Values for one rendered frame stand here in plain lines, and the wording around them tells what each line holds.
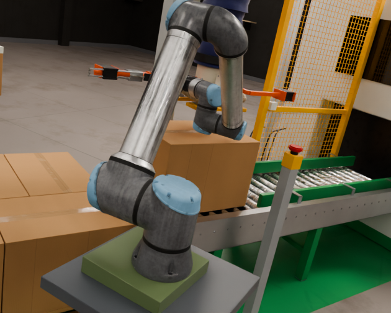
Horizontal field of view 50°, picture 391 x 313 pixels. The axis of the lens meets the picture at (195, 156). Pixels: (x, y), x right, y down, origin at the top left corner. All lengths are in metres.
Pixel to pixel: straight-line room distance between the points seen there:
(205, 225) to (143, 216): 0.94
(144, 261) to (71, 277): 0.23
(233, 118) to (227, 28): 0.47
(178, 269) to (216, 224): 0.93
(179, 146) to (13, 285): 0.94
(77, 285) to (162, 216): 0.32
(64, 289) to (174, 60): 0.75
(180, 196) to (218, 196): 1.16
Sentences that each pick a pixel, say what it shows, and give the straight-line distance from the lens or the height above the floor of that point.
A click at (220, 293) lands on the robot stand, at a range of 1.38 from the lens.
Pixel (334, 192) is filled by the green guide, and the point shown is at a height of 0.59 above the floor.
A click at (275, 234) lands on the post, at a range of 2.24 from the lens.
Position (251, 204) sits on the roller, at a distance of 2.59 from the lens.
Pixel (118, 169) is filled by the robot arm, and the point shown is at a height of 1.07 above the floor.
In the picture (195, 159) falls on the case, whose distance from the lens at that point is 2.12.
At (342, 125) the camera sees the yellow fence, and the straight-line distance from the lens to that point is 4.01.
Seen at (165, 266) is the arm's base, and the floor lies 0.85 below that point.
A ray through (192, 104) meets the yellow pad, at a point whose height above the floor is 1.12.
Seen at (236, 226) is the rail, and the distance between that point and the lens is 2.29.
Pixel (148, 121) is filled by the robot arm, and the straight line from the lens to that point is 1.30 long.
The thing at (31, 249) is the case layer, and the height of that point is 0.50.
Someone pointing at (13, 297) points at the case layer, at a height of 0.27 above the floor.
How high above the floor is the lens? 1.54
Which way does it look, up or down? 18 degrees down
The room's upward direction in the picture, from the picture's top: 11 degrees clockwise
